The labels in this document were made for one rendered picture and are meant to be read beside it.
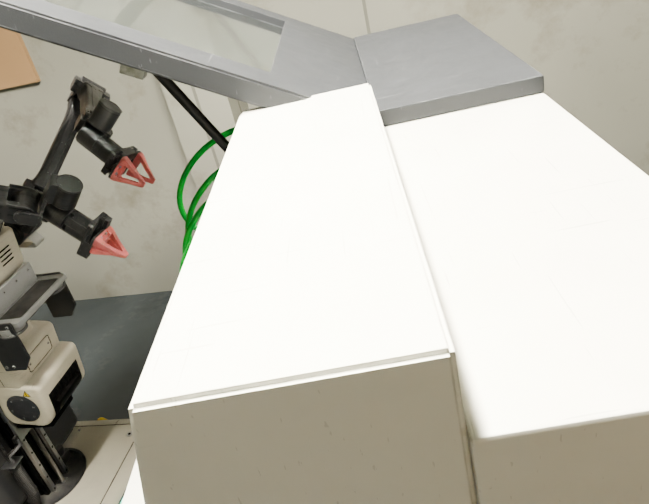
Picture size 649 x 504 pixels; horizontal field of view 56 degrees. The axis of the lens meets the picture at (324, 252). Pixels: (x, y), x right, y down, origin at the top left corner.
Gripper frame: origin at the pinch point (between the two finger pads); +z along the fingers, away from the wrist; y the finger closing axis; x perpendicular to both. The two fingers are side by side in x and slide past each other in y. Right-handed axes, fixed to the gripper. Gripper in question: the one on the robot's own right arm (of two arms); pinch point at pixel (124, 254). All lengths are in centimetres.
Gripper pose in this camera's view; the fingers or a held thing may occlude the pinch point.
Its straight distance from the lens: 148.9
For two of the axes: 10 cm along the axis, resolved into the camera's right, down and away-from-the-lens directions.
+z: 8.3, 5.4, 1.1
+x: 2.3, -5.3, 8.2
